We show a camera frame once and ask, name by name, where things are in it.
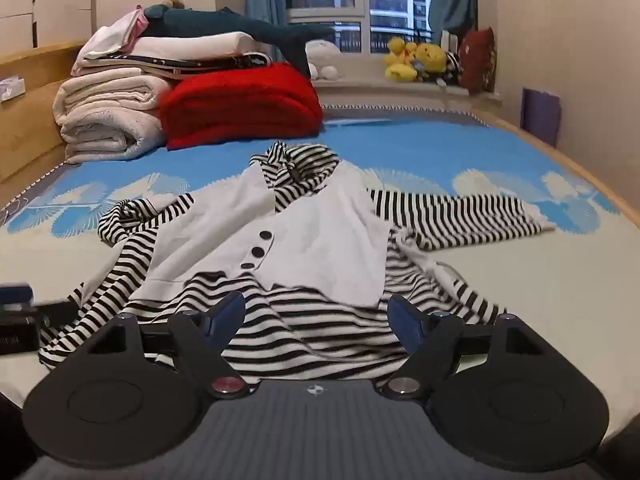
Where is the white wardrobe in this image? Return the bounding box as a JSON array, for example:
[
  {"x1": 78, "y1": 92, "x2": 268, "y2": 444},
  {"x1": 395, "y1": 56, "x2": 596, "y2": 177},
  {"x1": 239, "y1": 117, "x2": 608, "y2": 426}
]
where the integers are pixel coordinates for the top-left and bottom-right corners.
[{"x1": 0, "y1": 0, "x2": 97, "y2": 52}]

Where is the black white striped top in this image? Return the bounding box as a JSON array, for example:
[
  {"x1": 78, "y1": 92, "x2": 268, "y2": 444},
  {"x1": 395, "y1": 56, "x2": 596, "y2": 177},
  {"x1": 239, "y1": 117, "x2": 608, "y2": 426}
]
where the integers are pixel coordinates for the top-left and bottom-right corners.
[{"x1": 37, "y1": 142, "x2": 557, "y2": 380}]

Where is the wooden bed frame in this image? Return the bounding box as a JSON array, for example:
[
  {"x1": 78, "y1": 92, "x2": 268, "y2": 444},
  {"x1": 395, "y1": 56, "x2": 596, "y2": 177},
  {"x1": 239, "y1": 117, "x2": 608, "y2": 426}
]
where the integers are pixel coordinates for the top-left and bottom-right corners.
[{"x1": 469, "y1": 106, "x2": 640, "y2": 232}]

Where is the wooden headboard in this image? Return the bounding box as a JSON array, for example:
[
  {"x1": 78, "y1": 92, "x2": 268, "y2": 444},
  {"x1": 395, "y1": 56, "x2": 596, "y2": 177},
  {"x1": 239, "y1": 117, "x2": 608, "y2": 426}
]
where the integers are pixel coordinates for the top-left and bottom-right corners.
[{"x1": 0, "y1": 40, "x2": 96, "y2": 186}]

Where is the tissue pack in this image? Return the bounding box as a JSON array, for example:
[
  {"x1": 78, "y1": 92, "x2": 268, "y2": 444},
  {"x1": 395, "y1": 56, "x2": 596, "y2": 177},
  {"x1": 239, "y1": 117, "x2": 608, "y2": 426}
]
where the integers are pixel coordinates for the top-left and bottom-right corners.
[{"x1": 0, "y1": 76, "x2": 26, "y2": 104}]

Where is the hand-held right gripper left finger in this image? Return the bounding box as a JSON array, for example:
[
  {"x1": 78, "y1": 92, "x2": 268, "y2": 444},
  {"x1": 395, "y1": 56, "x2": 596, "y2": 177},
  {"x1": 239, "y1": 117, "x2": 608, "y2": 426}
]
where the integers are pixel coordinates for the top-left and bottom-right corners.
[{"x1": 89, "y1": 291, "x2": 252, "y2": 402}]

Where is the white windowsill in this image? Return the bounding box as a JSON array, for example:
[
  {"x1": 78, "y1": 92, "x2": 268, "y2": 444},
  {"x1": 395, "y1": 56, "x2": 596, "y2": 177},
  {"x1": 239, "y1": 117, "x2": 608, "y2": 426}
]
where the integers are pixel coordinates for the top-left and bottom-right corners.
[{"x1": 311, "y1": 76, "x2": 502, "y2": 111}]

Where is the purple box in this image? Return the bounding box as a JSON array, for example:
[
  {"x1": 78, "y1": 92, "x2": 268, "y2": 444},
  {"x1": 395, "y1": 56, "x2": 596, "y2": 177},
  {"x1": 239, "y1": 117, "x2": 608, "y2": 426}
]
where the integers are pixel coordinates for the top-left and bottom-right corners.
[{"x1": 521, "y1": 87, "x2": 562, "y2": 149}]

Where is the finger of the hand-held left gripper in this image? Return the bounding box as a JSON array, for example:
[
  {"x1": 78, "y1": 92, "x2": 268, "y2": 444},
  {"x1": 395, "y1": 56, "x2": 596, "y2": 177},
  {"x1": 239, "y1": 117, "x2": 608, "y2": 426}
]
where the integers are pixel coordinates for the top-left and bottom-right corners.
[{"x1": 32, "y1": 300, "x2": 77, "y2": 333}]

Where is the red folded blanket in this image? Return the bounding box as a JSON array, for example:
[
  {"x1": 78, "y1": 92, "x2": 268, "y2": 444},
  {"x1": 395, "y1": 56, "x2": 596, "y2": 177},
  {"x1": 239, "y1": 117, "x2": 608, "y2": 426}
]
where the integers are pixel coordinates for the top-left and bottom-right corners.
[{"x1": 159, "y1": 62, "x2": 326, "y2": 152}]

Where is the window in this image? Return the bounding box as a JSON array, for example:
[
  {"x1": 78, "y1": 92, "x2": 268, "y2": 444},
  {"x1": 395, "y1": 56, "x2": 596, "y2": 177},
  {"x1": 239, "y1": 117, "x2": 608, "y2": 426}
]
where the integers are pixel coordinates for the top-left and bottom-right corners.
[{"x1": 284, "y1": 0, "x2": 434, "y2": 56}]

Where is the black white striped plush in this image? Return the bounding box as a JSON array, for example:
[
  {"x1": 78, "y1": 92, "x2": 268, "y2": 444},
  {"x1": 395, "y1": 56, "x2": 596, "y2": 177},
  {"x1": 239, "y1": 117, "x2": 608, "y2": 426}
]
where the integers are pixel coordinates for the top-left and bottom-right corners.
[{"x1": 442, "y1": 50, "x2": 464, "y2": 86}]

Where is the black white patterned cloth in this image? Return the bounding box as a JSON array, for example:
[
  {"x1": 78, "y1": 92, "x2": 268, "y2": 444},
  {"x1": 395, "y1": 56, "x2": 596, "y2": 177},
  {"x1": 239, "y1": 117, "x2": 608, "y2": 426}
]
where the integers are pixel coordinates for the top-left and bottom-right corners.
[{"x1": 81, "y1": 52, "x2": 274, "y2": 82}]

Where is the yellow plush toy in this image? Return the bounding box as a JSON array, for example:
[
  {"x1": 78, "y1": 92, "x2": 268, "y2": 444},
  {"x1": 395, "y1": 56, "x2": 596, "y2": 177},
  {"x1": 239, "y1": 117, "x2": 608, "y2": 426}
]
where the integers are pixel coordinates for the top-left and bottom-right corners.
[
  {"x1": 415, "y1": 42, "x2": 449, "y2": 84},
  {"x1": 383, "y1": 37, "x2": 419, "y2": 83}
]

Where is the red patterned cushion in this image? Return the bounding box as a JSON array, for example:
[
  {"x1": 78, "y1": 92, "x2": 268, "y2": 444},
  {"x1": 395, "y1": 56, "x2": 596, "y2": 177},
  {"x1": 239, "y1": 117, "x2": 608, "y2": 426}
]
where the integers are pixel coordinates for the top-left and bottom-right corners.
[{"x1": 459, "y1": 27, "x2": 497, "y2": 95}]

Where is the white seal plush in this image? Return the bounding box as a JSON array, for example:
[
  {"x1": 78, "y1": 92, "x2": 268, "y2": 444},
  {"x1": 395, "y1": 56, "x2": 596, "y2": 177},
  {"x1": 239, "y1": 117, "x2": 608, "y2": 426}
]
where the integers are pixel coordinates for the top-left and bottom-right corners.
[{"x1": 305, "y1": 39, "x2": 344, "y2": 81}]

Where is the blue patterned bed sheet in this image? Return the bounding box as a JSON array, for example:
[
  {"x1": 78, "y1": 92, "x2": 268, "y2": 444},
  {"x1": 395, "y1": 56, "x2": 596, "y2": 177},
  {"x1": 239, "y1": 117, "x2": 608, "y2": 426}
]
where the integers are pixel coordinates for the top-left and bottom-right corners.
[{"x1": 0, "y1": 105, "x2": 640, "y2": 413}]

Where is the pink cloth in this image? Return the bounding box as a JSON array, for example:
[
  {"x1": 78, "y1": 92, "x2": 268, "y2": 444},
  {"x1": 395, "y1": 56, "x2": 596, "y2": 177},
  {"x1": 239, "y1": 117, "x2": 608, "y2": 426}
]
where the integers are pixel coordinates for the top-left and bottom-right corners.
[{"x1": 122, "y1": 7, "x2": 151, "y2": 53}]

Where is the teal shark plush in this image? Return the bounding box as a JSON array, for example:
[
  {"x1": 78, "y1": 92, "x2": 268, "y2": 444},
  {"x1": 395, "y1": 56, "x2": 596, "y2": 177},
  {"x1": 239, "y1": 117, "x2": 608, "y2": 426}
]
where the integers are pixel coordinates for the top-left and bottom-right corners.
[{"x1": 141, "y1": 4, "x2": 337, "y2": 78}]

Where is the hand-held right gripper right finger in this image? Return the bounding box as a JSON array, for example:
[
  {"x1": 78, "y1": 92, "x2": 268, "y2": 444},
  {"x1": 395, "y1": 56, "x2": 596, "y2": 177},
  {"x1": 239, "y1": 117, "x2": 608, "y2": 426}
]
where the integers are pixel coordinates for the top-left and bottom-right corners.
[{"x1": 381, "y1": 294, "x2": 546, "y2": 402}]

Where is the white folded sheet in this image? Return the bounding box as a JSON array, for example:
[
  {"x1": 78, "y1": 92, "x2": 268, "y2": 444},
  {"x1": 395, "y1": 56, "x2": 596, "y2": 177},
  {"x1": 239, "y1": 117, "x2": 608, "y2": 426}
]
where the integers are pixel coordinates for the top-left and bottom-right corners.
[{"x1": 80, "y1": 32, "x2": 273, "y2": 62}]

